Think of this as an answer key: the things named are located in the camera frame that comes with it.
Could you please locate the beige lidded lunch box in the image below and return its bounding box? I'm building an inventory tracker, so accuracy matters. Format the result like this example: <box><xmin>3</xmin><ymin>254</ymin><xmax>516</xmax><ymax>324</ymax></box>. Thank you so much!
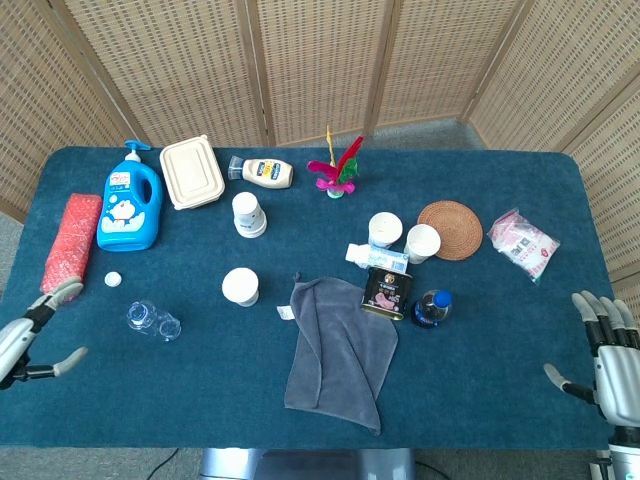
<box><xmin>159</xmin><ymin>133</ymin><xmax>226</xmax><ymax>212</ymax></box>

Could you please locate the grey microfibre towel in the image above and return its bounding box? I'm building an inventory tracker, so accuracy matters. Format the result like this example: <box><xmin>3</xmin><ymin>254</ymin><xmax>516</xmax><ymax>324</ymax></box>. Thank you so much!
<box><xmin>276</xmin><ymin>272</ymin><xmax>400</xmax><ymax>437</ymax></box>

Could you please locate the blue flower paper cup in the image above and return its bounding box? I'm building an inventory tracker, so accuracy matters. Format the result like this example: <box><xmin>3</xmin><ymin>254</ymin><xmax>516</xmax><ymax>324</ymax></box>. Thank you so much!
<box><xmin>221</xmin><ymin>267</ymin><xmax>261</xmax><ymax>308</ymax></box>

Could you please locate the red bubble wrap roll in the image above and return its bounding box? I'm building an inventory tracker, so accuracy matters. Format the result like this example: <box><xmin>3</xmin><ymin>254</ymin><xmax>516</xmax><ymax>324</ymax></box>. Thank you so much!
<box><xmin>39</xmin><ymin>192</ymin><xmax>103</xmax><ymax>301</ymax></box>

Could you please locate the dark flower paper cup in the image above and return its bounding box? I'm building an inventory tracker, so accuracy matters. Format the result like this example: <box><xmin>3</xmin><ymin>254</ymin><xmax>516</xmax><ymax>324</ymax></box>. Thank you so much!
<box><xmin>368</xmin><ymin>211</ymin><xmax>404</xmax><ymax>250</ymax></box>

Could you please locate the round woven rattan coaster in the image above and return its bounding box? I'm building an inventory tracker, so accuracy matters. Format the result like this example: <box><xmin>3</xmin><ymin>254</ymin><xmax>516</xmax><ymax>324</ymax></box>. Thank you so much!
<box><xmin>417</xmin><ymin>200</ymin><xmax>485</xmax><ymax>262</ymax></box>

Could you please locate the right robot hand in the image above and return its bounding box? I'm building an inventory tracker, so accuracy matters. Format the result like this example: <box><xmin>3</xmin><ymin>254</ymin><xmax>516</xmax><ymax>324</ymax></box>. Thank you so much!
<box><xmin>543</xmin><ymin>291</ymin><xmax>640</xmax><ymax>429</ymax></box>

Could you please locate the cola bottle blue cap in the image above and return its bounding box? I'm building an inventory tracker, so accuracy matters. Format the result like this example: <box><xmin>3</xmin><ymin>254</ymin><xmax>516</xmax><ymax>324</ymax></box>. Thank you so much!
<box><xmin>410</xmin><ymin>288</ymin><xmax>455</xmax><ymax>330</ymax></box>

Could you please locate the green flower paper cup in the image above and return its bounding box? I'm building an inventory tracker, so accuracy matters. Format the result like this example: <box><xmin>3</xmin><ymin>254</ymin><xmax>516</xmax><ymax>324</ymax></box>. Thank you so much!
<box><xmin>403</xmin><ymin>223</ymin><xmax>442</xmax><ymax>266</ymax></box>

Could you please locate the blue detergent pump bottle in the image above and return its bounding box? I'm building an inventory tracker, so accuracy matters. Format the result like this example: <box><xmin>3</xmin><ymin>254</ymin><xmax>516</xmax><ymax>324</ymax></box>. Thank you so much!
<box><xmin>95</xmin><ymin>139</ymin><xmax>164</xmax><ymax>252</ymax></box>

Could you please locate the black luncheon meat can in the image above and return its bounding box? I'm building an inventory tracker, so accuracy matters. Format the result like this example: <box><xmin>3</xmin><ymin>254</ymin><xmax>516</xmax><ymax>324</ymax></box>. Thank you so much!
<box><xmin>359</xmin><ymin>266</ymin><xmax>414</xmax><ymax>322</ymax></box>

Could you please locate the mayonnaise squeeze bottle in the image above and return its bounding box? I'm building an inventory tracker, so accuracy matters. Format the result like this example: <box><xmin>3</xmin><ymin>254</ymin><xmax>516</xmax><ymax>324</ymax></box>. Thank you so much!
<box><xmin>227</xmin><ymin>155</ymin><xmax>295</xmax><ymax>190</ymax></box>

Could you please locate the black floor cable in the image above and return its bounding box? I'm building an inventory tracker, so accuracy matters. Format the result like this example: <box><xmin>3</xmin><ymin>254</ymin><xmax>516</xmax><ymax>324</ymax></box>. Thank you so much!
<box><xmin>414</xmin><ymin>458</ymin><xmax>444</xmax><ymax>480</ymax></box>
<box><xmin>147</xmin><ymin>448</ymin><xmax>180</xmax><ymax>480</ymax></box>

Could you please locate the clear plastic bottle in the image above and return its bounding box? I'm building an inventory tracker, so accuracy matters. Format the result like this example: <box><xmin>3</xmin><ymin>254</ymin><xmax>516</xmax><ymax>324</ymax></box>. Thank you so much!
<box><xmin>126</xmin><ymin>299</ymin><xmax>183</xmax><ymax>343</ymax></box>

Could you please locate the blue table cloth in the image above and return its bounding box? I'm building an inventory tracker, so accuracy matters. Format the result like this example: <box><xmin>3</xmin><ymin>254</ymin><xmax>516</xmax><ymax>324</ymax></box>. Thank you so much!
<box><xmin>0</xmin><ymin>146</ymin><xmax>632</xmax><ymax>449</ymax></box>

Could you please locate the pink printed plastic bag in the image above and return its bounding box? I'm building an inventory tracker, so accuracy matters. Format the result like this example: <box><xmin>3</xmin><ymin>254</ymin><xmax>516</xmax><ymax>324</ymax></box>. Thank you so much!
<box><xmin>486</xmin><ymin>207</ymin><xmax>561</xmax><ymax>286</ymax></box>

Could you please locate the bamboo folding screen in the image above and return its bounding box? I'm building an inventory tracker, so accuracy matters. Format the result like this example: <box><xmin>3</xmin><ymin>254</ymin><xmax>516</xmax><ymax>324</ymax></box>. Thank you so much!
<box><xmin>0</xmin><ymin>0</ymin><xmax>640</xmax><ymax>321</ymax></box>

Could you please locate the stack of inverted paper cups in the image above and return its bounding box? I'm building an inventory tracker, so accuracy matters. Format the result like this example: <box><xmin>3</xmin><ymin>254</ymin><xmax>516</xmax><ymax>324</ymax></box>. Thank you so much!
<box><xmin>231</xmin><ymin>191</ymin><xmax>268</xmax><ymax>239</ymax></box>

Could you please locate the colourful feather shuttlecock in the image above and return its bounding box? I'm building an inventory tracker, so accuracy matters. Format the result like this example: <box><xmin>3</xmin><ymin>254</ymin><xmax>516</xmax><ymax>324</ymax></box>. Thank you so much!
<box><xmin>306</xmin><ymin>125</ymin><xmax>365</xmax><ymax>200</ymax></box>

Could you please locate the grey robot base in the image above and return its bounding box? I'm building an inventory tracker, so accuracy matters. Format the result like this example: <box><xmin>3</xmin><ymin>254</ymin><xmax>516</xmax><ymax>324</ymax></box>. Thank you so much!
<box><xmin>199</xmin><ymin>447</ymin><xmax>416</xmax><ymax>480</ymax></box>

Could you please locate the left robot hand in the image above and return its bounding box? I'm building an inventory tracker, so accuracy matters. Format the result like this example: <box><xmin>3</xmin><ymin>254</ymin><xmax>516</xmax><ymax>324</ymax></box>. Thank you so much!
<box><xmin>0</xmin><ymin>279</ymin><xmax>89</xmax><ymax>391</ymax></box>

